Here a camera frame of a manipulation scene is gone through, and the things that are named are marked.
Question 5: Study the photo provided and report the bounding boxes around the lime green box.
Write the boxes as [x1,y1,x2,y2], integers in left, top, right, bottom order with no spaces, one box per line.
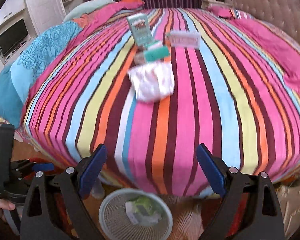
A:
[125,201,162,226]
[133,196,160,216]

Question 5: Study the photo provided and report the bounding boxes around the white plastic bag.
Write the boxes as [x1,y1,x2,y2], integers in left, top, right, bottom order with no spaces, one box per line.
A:
[127,61,175,103]

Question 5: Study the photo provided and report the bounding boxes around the teal green box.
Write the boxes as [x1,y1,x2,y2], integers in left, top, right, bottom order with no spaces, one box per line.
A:
[143,46,170,63]

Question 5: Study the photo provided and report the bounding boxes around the white pink text box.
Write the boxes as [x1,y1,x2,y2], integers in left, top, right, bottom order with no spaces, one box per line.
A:
[166,30,201,49]

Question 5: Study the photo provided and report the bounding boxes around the small white blue box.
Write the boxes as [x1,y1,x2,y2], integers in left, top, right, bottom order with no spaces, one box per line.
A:
[134,51,147,65]

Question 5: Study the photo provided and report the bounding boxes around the teal picture box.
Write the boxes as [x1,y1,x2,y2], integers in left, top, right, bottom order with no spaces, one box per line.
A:
[126,13,153,47]

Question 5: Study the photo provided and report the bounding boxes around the person left hand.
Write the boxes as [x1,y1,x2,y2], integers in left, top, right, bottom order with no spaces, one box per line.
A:
[0,199,15,222]

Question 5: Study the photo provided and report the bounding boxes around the red fluffy rug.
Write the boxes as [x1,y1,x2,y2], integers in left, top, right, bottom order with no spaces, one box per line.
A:
[20,171,79,239]

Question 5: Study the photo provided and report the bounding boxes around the white mesh waste basket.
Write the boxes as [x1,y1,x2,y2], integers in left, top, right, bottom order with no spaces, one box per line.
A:
[98,189,173,240]

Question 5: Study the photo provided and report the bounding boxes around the blue patterned quilt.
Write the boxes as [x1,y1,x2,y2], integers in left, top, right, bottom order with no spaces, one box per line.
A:
[0,21,83,128]

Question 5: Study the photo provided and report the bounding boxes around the ornate cream nightstand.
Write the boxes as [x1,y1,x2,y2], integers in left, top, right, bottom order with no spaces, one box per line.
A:
[276,178,300,239]

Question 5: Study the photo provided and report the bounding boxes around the striped colourful bed sheet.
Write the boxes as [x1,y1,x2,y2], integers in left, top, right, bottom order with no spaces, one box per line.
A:
[21,9,300,196]

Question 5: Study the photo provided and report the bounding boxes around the black television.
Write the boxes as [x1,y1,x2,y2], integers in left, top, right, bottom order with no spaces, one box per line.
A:
[0,19,29,56]

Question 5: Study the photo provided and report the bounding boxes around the far pink striped pillow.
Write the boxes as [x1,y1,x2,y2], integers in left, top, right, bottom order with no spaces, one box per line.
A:
[208,6,254,20]

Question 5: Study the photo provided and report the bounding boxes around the white wardrobe cabinet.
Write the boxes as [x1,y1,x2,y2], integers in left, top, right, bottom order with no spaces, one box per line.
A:
[0,0,83,64]

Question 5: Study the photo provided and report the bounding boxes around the far white bedside table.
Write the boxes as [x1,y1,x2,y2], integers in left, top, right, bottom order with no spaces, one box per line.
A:
[201,0,234,10]

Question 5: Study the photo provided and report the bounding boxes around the pale green pillow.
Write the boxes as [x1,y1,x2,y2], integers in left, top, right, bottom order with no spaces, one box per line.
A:
[62,0,115,23]

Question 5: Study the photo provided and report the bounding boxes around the tufted beige headboard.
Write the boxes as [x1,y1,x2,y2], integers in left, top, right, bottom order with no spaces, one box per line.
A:
[231,0,300,55]

